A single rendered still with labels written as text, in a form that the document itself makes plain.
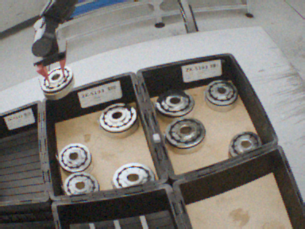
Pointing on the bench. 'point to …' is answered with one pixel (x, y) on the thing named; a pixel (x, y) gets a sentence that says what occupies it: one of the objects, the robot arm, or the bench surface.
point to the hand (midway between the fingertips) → (55, 75)
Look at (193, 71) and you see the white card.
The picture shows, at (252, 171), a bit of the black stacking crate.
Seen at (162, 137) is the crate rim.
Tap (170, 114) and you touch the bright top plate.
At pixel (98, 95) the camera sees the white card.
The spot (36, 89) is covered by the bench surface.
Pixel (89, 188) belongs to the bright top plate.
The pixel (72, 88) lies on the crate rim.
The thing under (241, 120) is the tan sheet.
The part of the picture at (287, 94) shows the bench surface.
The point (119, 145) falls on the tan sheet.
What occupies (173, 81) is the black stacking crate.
